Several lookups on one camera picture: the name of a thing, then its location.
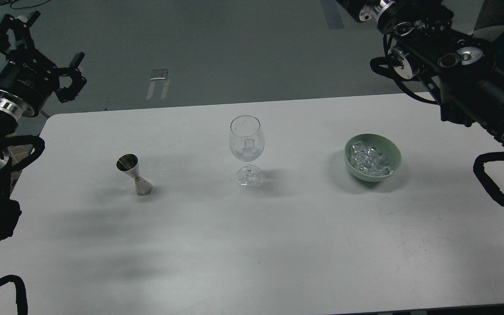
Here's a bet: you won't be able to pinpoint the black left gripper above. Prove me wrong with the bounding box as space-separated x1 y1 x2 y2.
0 10 87 117

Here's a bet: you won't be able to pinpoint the steel double jigger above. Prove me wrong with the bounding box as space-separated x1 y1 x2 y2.
116 154 153 196

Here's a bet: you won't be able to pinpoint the clear ice cube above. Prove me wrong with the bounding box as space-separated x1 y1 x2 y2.
238 138 262 162

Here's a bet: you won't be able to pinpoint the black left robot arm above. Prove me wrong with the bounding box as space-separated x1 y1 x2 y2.
0 10 87 315

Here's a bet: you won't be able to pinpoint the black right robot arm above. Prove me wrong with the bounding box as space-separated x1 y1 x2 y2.
338 0 504 207

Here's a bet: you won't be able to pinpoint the clear wine glass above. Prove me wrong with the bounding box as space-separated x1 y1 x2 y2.
229 115 265 188

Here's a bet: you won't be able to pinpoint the pile of ice cubes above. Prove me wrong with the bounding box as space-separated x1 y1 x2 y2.
348 141 395 177

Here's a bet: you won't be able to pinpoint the metal floor plate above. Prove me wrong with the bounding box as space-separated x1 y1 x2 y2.
146 68 170 100

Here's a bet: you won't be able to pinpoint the plaid beige cushion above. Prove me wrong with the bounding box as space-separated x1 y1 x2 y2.
0 144 34 197

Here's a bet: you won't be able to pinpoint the green bowl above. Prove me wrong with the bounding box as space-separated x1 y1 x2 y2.
343 133 403 182

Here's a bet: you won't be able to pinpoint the white office chair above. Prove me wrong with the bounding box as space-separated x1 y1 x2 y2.
470 0 504 42

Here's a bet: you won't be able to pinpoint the black floor cables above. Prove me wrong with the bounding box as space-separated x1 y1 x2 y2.
0 0 52 18

